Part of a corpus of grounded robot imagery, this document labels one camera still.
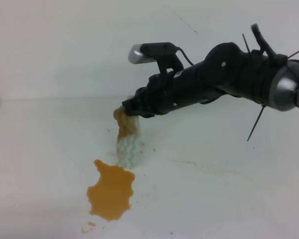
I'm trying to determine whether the brown coffee puddle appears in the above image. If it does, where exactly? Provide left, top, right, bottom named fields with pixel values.
left=87, top=159, right=135, bottom=222

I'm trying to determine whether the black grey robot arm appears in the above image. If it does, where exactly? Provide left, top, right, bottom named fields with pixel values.
left=122, top=24, right=299, bottom=118

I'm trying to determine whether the black camera cable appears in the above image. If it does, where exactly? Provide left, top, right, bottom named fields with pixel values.
left=175, top=47, right=195, bottom=67

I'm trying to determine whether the green stained rag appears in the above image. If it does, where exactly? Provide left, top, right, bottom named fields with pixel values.
left=113, top=106, right=141, bottom=170

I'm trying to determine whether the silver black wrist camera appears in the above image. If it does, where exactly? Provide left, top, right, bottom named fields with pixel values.
left=128, top=42, right=184, bottom=74

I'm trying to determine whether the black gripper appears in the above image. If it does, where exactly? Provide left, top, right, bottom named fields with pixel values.
left=121, top=65, right=207, bottom=118

